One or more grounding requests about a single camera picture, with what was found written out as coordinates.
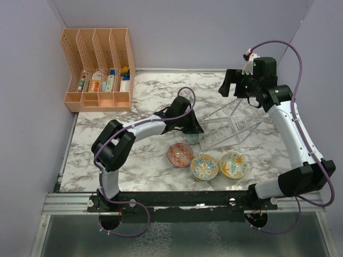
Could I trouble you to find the yellow black toy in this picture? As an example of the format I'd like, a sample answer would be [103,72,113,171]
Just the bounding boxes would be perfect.
[121,66,130,77]

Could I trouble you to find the teal ceramic bowl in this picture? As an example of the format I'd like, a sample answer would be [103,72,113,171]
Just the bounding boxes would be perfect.
[185,133,201,145]

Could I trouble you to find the teal white box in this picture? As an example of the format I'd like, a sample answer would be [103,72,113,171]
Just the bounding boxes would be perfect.
[102,74,115,92]

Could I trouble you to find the black mounting base rail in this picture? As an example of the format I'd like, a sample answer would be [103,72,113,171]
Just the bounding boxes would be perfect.
[87,191,277,223]

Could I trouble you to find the red patterned bowl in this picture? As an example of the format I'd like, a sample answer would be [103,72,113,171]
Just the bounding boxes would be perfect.
[167,143,193,168]

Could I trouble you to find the peach plastic desk organizer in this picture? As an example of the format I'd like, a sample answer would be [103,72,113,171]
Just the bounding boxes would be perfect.
[60,28,136,112]

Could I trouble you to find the white wire dish rack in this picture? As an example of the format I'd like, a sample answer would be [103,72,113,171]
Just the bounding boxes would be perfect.
[199,99,266,150]

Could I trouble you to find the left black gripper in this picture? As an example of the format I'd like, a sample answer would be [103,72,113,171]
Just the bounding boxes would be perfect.
[176,109,203,134]

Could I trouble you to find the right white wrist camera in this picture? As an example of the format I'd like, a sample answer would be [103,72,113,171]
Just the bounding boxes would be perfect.
[242,48,260,75]

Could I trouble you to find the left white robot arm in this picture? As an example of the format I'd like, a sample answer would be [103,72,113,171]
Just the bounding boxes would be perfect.
[91,95,204,211]

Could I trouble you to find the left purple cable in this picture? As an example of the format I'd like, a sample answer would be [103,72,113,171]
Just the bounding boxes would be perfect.
[93,87,197,238]

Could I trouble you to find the white flat packet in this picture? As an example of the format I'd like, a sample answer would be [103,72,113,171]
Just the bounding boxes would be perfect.
[120,80,130,92]

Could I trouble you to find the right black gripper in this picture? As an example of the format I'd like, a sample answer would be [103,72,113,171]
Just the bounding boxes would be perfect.
[219,69,261,99]

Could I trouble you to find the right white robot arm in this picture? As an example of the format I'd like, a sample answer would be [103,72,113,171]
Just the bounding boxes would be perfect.
[218,57,335,209]

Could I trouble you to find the orange white box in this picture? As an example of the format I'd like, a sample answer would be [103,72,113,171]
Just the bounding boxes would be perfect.
[88,70,101,93]

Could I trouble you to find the blue orange floral bowl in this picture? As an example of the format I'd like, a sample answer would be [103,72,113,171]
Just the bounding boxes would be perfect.
[190,154,219,182]

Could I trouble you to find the yellow leaf patterned bowl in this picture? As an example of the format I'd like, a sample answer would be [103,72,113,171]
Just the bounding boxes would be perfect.
[219,152,250,179]

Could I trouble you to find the purple cable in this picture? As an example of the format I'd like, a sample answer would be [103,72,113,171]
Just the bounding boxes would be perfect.
[250,40,336,234]
[93,87,197,238]

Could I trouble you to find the small bottles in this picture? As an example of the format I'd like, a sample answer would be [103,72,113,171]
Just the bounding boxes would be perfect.
[77,75,86,92]

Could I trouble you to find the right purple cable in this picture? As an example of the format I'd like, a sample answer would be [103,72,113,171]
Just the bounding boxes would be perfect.
[250,40,336,234]

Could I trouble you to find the aluminium frame rail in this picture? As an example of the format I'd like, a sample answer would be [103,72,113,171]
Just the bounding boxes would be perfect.
[42,193,326,215]

